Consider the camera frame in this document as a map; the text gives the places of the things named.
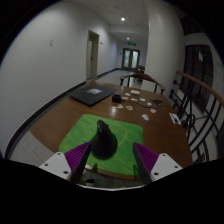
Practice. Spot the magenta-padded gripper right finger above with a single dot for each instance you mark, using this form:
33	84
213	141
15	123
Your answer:
165	165

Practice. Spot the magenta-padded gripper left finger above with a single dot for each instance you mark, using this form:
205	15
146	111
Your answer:
58	164

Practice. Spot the black vertical computer mouse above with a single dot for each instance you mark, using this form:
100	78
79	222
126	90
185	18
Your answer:
104	143

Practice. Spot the green mouse pad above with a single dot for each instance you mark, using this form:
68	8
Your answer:
128	140

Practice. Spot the red and white sticker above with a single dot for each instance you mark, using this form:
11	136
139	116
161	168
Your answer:
153	110

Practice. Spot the small white sticker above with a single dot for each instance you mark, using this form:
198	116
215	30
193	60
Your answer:
134	99
142	99
127	94
149	104

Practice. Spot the orange and white sticker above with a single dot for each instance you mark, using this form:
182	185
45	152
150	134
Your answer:
129	107

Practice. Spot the small beige sticker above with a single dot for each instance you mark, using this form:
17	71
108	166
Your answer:
120	106
124	98

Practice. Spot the black closed laptop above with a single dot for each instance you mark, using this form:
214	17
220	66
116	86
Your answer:
91	96

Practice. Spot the small white box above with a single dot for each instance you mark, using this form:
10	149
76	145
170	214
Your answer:
135	92

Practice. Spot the small black cup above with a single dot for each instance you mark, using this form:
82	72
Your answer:
116	98

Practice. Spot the black railing with wooden handrail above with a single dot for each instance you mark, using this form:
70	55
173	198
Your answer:
200	83

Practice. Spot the wooden armchair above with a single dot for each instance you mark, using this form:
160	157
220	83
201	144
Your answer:
143	76

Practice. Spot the dark framed window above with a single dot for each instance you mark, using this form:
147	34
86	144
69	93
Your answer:
198	70

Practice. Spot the glass double door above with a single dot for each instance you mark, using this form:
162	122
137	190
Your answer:
130	59

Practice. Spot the white side door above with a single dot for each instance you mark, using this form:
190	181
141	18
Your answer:
90	56

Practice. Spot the green exit sign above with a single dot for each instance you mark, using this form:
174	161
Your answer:
132	43

